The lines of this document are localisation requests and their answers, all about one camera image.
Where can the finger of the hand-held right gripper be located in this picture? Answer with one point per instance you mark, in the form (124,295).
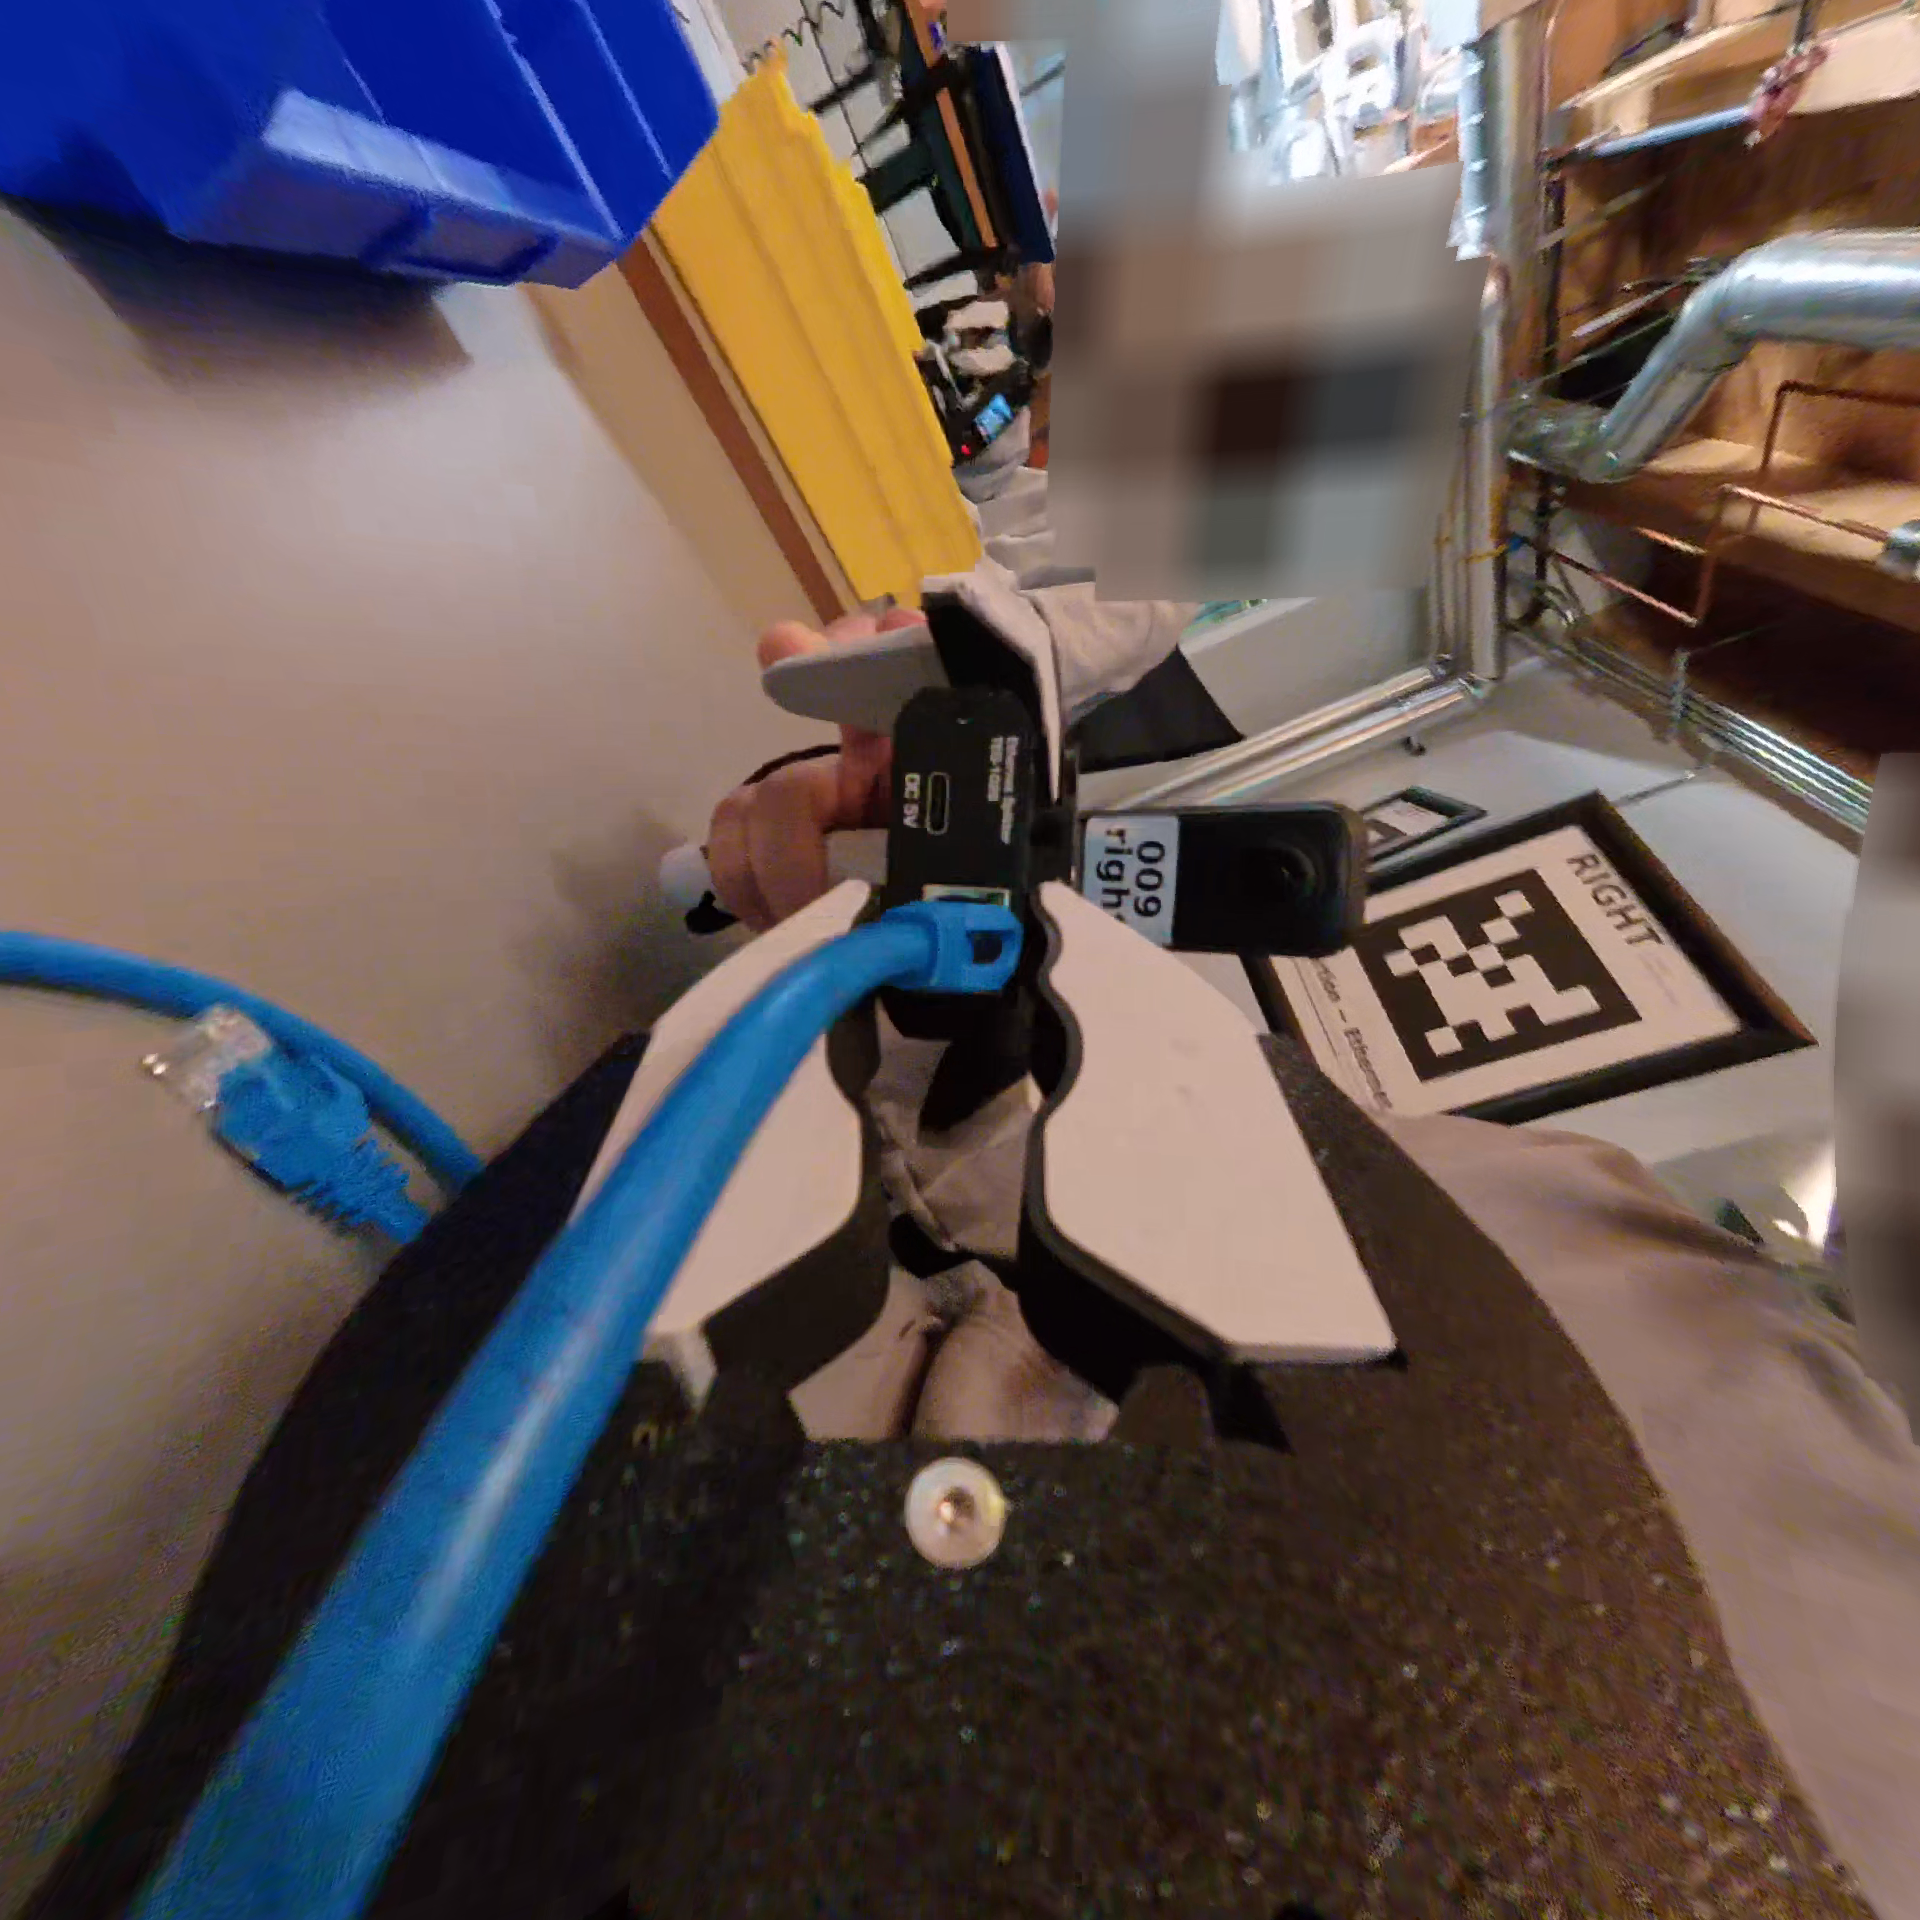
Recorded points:
(853,680)

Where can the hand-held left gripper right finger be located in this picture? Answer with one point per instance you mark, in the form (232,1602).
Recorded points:
(1200,1169)

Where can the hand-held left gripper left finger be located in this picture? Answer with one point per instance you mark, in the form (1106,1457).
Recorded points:
(763,1199)

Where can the black ethernet splitter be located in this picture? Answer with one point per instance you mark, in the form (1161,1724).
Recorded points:
(961,780)

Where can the person's right forearm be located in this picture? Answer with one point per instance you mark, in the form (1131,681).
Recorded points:
(1102,646)

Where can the person's right hand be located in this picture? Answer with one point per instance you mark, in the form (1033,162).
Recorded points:
(781,853)

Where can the black framed marker sign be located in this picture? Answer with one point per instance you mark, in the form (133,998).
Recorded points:
(1516,975)

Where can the yellow corrugated panel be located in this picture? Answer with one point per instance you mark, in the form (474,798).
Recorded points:
(794,329)

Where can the silver vertical pipe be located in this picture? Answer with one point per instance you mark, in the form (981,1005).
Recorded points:
(1482,374)

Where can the blue plastic bin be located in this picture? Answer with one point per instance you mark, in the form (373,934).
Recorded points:
(374,118)

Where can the wooden shelving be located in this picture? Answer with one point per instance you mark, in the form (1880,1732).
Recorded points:
(1799,181)

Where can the small black picture frame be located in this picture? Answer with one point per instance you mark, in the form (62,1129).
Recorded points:
(1410,822)

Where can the silver ventilation duct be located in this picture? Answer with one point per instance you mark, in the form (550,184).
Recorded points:
(1769,300)

